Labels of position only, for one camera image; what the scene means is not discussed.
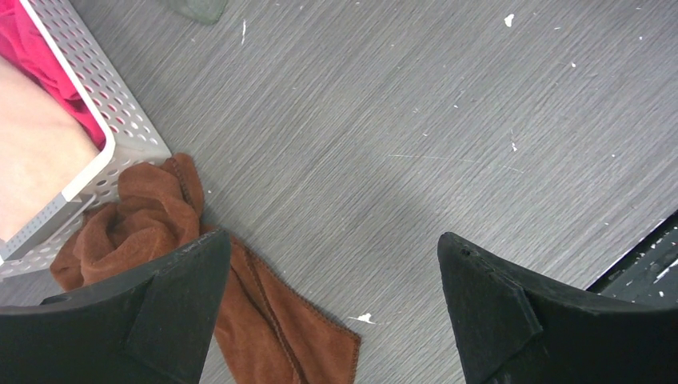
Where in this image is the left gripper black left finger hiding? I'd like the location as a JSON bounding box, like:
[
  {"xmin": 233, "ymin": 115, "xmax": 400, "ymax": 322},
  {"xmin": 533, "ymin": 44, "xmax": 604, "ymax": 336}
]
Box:
[{"xmin": 1, "ymin": 230, "xmax": 231, "ymax": 383}]

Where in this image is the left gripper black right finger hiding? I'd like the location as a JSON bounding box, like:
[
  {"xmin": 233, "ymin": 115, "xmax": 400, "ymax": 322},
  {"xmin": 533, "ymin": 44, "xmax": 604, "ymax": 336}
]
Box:
[{"xmin": 437, "ymin": 232, "xmax": 677, "ymax": 383}]

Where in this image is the brown cloth on table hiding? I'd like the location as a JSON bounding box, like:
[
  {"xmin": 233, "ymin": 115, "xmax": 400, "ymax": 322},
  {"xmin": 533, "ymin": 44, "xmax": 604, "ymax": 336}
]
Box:
[{"xmin": 50, "ymin": 154, "xmax": 361, "ymax": 383}]

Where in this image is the white plastic basket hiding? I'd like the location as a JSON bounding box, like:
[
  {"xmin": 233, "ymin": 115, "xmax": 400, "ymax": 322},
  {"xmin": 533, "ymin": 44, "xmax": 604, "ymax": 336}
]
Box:
[{"xmin": 1, "ymin": 1, "xmax": 171, "ymax": 278}]

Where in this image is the beige folded cloth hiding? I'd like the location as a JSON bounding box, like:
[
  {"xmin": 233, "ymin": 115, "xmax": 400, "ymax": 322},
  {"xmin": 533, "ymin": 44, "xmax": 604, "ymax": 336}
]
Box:
[{"xmin": 1, "ymin": 60, "xmax": 99, "ymax": 241}]

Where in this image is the pink red cloth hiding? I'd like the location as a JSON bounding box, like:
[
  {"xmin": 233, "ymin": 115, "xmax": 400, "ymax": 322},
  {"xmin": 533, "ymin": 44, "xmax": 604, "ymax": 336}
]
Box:
[{"xmin": 1, "ymin": 0, "xmax": 106, "ymax": 150}]

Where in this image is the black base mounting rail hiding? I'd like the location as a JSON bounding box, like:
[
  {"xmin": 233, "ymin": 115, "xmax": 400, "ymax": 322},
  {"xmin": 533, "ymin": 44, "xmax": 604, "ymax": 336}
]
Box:
[{"xmin": 588, "ymin": 213, "xmax": 677, "ymax": 307}]

